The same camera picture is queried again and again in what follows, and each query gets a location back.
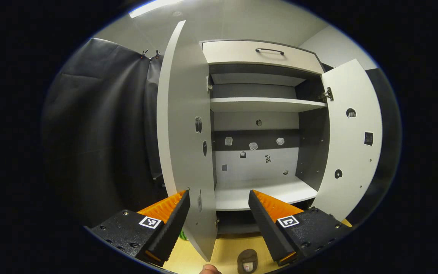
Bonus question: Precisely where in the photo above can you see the white cabinet shelf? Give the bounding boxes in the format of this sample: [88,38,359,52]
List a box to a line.
[210,97,327,113]
[214,176,318,211]

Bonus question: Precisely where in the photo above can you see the white cabinet door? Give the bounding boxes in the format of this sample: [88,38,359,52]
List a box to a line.
[157,20,218,262]
[313,59,383,222]

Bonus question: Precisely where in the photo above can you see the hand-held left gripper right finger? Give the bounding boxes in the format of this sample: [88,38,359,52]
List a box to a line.
[248,190,352,267]

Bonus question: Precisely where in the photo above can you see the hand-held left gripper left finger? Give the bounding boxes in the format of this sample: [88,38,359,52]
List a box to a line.
[90,190,191,267]

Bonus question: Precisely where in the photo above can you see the white cabinet drawer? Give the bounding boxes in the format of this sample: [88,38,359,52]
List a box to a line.
[203,41,324,75]

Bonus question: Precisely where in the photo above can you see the white shoe cabinet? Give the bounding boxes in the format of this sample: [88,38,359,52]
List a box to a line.
[200,39,332,234]

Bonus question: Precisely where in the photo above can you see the brown fuzzy shoe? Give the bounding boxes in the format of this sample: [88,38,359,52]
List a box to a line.
[237,249,258,274]

